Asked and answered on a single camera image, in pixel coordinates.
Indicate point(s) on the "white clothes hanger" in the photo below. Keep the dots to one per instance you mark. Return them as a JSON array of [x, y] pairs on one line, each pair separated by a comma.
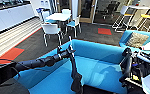
[[73, 65]]

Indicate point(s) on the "teal chair white legs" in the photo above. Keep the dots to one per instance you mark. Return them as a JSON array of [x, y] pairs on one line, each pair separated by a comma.
[[73, 24], [46, 15]]

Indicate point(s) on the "large blue sofa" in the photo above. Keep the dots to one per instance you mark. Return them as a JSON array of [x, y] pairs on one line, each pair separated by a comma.
[[97, 63]]

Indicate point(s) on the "square white table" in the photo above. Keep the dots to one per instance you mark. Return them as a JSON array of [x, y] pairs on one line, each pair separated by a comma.
[[57, 16]]

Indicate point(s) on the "wooden framed glass door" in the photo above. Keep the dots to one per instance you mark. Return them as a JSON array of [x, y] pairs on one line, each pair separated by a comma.
[[86, 10]]

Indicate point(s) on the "small blue sofa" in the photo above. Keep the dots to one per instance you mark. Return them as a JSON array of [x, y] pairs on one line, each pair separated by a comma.
[[124, 36]]

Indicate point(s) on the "black office chair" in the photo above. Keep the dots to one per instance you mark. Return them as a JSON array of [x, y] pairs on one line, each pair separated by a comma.
[[110, 9]]

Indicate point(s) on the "white bar stool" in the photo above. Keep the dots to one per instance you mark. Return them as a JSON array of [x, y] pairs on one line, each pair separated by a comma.
[[122, 11]]

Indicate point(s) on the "patterned grey cushion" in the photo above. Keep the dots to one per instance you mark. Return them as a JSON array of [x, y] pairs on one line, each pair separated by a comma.
[[137, 40]]

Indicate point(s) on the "high white table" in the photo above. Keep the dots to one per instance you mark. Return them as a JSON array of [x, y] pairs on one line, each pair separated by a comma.
[[137, 6]]

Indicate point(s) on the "yellow bar stool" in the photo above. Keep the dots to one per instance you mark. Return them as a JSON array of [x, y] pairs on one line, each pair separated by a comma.
[[147, 16]]

